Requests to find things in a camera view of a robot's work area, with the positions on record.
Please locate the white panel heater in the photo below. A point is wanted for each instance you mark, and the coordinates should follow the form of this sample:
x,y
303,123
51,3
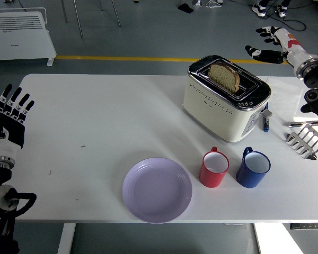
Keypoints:
x,y
16,45

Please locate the small grey floor device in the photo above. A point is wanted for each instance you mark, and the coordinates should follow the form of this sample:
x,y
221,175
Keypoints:
x,y
196,2

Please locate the silver black pen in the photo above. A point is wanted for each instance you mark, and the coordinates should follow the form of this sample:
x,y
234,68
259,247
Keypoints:
x,y
296,123

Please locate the yellow floor tape line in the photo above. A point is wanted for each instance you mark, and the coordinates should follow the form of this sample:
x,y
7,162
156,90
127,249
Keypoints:
x,y
122,58

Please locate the metal toast rack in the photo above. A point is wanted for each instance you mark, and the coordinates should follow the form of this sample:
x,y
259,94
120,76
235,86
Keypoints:
x,y
308,127

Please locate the cream chrome toaster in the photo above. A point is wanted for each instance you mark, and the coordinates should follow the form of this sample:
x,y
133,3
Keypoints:
x,y
214,116

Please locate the black table control panel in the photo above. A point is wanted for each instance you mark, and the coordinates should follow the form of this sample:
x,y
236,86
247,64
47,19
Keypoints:
x,y
307,226

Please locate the blue marker pen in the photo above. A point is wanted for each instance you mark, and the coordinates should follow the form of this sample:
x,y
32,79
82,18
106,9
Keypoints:
x,y
265,125

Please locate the white paper sheet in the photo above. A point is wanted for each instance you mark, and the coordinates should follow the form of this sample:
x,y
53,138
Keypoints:
x,y
283,98

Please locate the person's white black sneaker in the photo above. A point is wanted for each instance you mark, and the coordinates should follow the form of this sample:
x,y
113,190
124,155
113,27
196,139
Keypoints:
x,y
259,9
283,11

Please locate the white table leg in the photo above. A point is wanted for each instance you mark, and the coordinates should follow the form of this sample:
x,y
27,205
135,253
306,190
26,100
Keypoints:
x,y
66,238
257,238

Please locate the slice of bread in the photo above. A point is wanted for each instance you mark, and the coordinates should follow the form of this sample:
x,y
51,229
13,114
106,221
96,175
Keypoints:
x,y
224,78

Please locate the red mug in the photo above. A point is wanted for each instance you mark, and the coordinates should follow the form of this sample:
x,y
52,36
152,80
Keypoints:
x,y
210,180

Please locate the blue mug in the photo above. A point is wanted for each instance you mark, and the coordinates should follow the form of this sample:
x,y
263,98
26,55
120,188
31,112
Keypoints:
x,y
249,180

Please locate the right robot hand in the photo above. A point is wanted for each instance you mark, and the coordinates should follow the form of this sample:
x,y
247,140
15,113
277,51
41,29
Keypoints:
x,y
294,50

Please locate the metal chair legs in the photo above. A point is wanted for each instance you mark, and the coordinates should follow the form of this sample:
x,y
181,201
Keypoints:
x,y
79,26

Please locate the lilac round plate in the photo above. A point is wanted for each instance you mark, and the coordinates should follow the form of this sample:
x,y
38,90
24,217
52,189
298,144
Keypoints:
x,y
157,190

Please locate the black foot pedal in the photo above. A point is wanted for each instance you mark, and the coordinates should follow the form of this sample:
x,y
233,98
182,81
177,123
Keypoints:
x,y
186,8

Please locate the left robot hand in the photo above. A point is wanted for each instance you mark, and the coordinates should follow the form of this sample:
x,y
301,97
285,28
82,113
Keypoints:
x,y
8,132

